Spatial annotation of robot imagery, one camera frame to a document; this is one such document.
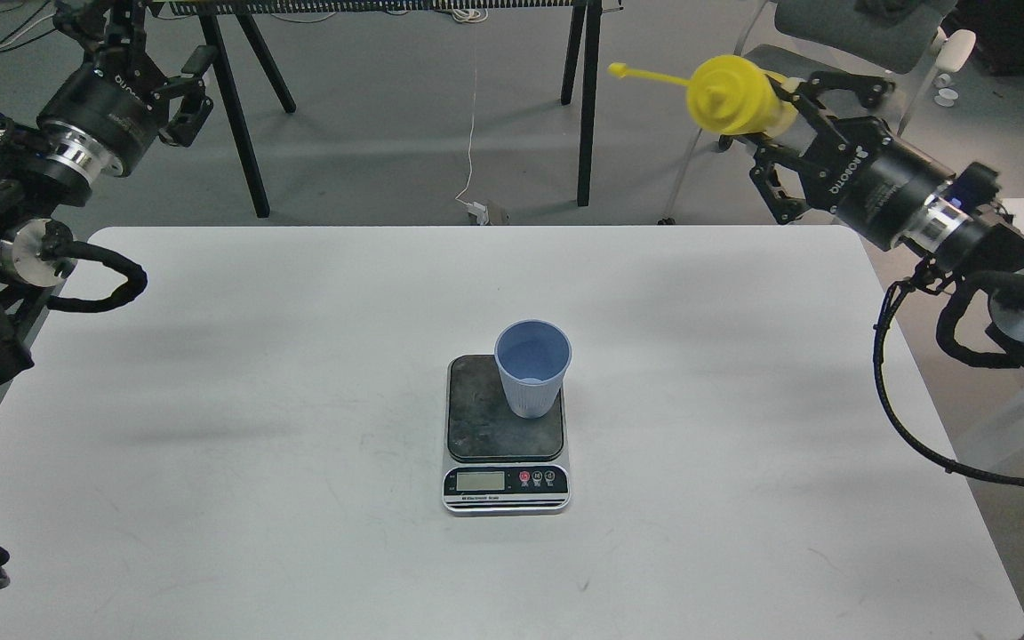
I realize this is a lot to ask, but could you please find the blue ribbed plastic cup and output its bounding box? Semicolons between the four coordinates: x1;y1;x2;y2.
494;319;572;419

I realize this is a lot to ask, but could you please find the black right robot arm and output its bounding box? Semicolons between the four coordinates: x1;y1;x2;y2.
742;72;1024;369

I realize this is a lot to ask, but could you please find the grey office chair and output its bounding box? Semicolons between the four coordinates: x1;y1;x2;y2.
658;0;977;226

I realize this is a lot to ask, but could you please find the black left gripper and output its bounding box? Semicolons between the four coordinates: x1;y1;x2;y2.
37;1;219;177

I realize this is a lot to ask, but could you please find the black trestle table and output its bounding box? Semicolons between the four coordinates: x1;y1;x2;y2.
150;1;620;221

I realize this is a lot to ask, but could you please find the white cable with plug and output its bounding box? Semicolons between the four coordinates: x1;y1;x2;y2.
450;7;513;227

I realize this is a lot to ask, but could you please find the yellow squeeze bottle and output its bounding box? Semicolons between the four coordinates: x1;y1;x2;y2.
608;54;799;137

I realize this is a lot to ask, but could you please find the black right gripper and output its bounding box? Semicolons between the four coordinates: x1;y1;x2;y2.
748;70;954;250

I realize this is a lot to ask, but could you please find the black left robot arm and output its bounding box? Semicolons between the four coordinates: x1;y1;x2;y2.
0;1;217;386

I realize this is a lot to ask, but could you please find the digital kitchen scale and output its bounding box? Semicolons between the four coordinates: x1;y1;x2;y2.
442;354;572;517

